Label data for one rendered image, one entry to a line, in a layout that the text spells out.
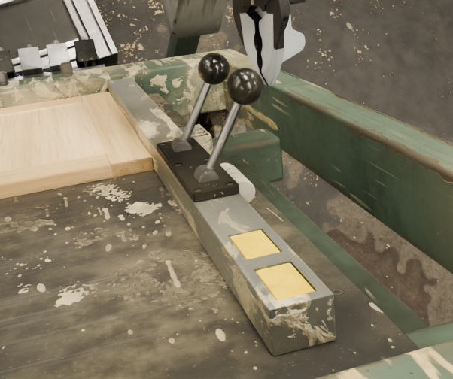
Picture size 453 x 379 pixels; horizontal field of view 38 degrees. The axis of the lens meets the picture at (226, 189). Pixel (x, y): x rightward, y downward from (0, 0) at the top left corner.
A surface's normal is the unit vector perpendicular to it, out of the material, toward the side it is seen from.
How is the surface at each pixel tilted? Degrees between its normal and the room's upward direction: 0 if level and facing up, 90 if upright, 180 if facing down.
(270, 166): 36
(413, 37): 0
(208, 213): 54
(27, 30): 0
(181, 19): 90
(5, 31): 0
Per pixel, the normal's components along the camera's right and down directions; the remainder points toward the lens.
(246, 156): 0.29, 0.32
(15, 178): -0.10, -0.93
